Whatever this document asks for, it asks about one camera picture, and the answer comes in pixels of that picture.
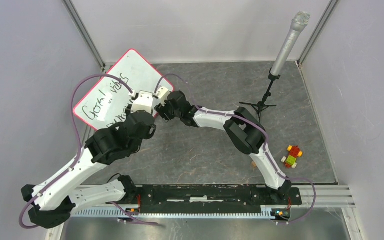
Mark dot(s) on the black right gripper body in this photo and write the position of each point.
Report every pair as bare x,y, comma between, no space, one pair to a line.
165,107

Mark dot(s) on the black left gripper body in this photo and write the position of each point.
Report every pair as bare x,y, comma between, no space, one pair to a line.
138,145

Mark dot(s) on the pink framed whiteboard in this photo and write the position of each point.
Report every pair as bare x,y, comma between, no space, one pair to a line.
105,104

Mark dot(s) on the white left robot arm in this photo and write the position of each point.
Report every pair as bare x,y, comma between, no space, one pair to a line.
54,201

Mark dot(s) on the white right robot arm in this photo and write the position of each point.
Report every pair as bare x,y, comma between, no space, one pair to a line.
245,132

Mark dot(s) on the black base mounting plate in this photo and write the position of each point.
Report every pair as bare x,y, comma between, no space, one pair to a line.
207,199

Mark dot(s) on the black microphone tripod stand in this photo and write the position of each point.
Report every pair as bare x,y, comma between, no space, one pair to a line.
261,105

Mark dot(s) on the red green toy car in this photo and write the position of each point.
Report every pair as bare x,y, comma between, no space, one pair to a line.
294,152

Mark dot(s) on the silver microphone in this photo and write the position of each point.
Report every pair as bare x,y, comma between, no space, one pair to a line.
298,24

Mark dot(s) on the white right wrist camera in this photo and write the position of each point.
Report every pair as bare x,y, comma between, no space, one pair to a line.
162,93

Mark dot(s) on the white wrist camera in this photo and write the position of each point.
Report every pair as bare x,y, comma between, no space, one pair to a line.
141,101
162,93

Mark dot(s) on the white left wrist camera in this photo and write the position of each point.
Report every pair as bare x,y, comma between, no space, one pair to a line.
141,101

